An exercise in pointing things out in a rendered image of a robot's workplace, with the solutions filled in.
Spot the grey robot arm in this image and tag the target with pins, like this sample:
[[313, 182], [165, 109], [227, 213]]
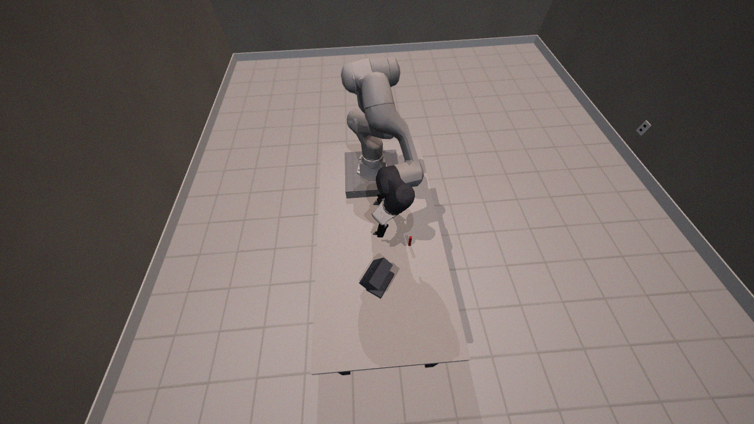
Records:
[[378, 119]]

